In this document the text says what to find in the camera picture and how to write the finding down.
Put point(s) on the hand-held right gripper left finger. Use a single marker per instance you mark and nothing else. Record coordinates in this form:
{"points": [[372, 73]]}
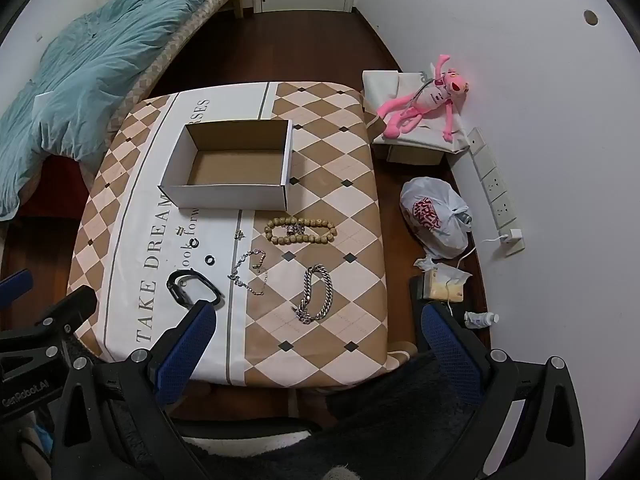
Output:
{"points": [[184, 357]]}

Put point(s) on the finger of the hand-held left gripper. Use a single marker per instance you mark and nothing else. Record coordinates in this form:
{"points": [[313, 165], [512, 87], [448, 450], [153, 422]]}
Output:
{"points": [[70, 307], [15, 284]]}

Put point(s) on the small dark earring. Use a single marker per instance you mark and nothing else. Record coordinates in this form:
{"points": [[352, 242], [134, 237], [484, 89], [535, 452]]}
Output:
{"points": [[178, 230]]}

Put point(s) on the white plastic bag red print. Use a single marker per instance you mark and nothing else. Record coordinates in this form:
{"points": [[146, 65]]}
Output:
{"points": [[432, 215]]}

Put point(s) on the brown cardboard box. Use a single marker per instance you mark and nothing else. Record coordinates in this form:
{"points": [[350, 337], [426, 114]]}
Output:
{"points": [[412, 156]]}

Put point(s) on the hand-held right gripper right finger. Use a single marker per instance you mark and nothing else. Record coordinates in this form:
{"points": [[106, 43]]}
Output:
{"points": [[451, 357]]}

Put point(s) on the checkered tablecloth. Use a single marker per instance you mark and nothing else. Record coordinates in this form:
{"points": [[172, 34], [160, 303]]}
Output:
{"points": [[330, 170]]}

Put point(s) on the tissue pack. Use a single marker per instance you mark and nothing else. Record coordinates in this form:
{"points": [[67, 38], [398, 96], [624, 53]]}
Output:
{"points": [[442, 287]]}

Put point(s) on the white cardboard box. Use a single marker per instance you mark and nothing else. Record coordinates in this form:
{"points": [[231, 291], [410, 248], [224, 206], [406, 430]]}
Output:
{"points": [[225, 197]]}

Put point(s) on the pink plush toy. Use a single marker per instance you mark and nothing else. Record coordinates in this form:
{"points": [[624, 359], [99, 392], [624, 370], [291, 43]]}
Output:
{"points": [[430, 97]]}

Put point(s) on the blue blanket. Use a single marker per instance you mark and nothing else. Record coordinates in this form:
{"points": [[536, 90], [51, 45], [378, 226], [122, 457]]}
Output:
{"points": [[85, 75]]}

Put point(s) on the round wall hole cover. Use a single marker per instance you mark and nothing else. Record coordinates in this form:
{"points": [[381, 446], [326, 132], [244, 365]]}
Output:
{"points": [[591, 17]]}

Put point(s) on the white power strip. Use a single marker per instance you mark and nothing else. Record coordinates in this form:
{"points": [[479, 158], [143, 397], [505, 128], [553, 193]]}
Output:
{"points": [[492, 180]]}

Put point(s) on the small white bottle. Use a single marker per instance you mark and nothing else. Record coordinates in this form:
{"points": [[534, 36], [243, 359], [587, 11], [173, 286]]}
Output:
{"points": [[477, 320]]}

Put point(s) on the black bangle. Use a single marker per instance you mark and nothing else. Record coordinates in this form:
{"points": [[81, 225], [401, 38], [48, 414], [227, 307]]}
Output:
{"points": [[175, 290]]}

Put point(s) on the white charger plug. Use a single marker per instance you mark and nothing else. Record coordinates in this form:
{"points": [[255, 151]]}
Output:
{"points": [[515, 234]]}

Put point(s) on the black fuzzy clothing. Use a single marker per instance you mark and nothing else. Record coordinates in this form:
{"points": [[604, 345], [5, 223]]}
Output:
{"points": [[390, 410]]}

